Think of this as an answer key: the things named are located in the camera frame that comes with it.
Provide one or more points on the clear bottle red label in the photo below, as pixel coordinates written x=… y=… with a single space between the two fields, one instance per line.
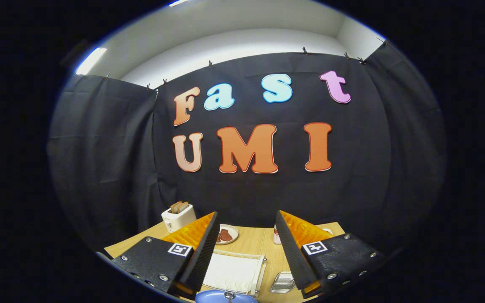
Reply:
x=275 y=239

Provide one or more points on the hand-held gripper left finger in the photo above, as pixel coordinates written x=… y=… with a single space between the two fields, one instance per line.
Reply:
x=204 y=256

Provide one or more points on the white toaster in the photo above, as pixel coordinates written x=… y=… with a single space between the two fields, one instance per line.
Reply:
x=177 y=221

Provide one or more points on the small white round plate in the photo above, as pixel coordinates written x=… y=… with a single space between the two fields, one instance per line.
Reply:
x=234 y=233

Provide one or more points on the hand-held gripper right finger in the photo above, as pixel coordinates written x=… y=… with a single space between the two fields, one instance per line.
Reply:
x=291 y=252

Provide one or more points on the white divided dish with beans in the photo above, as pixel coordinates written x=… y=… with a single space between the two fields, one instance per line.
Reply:
x=329 y=230

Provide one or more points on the red-brown food piece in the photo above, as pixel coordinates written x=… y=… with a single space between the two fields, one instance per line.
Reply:
x=225 y=235

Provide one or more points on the brown bread slice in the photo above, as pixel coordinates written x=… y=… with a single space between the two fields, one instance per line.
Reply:
x=175 y=206
x=183 y=207

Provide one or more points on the blue round plate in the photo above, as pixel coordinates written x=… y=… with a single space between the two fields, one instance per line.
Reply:
x=209 y=298

